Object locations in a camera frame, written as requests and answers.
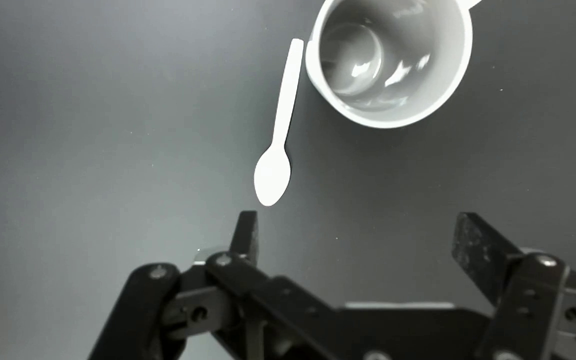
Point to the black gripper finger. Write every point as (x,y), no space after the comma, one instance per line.
(485,255)

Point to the white plastic spoon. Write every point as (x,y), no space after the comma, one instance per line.
(272,169)

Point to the white ceramic mug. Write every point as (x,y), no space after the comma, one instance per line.
(388,63)

